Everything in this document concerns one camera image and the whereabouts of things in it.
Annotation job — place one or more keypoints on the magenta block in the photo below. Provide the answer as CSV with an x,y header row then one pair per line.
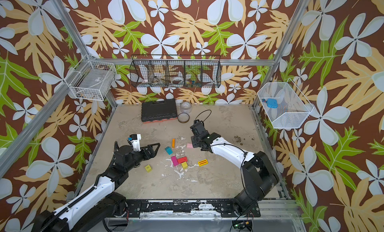
x,y
174,161

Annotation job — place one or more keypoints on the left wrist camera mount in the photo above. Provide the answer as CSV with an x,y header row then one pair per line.
x,y
135,141

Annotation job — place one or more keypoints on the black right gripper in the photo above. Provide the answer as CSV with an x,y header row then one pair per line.
x,y
197,133

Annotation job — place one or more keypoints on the brown tape roll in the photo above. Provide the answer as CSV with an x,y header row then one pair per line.
x,y
183,118

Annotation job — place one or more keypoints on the yellow red striped block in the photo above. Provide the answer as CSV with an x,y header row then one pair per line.
x,y
203,162

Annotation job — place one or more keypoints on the black wire wall basket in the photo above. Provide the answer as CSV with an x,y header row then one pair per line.
x,y
157,70

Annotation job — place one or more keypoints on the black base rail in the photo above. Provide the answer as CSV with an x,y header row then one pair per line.
x,y
221,208

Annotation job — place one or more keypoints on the white wire basket left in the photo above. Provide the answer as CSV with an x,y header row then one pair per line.
x,y
91,79

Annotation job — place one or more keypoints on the blue object in basket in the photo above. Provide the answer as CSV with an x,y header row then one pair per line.
x,y
270,103

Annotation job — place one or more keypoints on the black red tool case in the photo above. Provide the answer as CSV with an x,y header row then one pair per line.
x,y
155,111

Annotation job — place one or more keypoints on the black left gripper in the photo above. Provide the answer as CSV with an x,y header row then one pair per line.
x,y
152,153

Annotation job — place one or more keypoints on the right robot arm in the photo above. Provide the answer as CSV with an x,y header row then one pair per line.
x,y
258,174

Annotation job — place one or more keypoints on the yellow green cube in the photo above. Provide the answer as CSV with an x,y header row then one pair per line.
x,y
148,168

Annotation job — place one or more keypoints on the clear tape roll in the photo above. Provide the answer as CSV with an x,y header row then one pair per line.
x,y
185,107

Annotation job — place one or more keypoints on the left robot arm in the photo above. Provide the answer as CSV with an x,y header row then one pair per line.
x,y
100,200

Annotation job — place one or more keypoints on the teal triangular block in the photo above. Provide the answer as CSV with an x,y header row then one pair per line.
x,y
169,150

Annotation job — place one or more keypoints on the white tape roll in basket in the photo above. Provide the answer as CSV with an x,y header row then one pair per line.
x,y
177,80

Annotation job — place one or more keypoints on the small yellow block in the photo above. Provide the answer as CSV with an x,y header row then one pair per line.
x,y
184,165

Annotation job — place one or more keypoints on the white mesh basket right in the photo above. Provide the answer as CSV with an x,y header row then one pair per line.
x,y
293,106

